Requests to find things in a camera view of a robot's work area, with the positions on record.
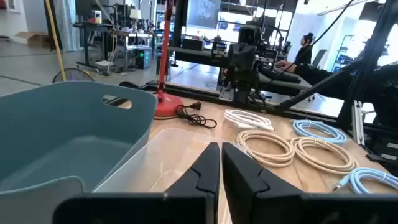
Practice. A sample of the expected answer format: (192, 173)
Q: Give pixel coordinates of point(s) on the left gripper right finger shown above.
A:
(242, 180)

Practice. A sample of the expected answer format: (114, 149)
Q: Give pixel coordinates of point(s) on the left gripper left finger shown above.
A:
(199, 180)

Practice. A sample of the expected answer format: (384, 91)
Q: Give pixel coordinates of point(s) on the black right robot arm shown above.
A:
(242, 90)

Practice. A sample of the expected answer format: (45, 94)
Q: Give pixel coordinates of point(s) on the black keyboard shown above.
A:
(280, 76)

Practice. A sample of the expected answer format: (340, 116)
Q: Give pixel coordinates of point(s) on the clear plastic bin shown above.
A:
(155, 161)

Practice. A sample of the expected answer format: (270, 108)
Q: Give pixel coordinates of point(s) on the computer tower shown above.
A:
(143, 59)

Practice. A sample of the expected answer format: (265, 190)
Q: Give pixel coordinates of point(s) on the black equipment desk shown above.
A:
(102, 28)

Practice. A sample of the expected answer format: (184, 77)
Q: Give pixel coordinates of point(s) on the teal plastic bin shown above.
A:
(62, 124)

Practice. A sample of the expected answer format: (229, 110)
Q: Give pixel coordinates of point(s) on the grey curtain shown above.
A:
(68, 25)

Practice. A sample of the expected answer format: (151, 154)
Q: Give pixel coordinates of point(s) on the cardboard box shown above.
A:
(35, 40)

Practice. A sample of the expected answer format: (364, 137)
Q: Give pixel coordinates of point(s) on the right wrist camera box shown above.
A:
(248, 35)

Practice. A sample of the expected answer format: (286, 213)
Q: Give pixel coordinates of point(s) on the large dark wall screen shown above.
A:
(203, 12)

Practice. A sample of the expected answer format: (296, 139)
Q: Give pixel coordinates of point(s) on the silver aluminium bracket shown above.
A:
(358, 124)

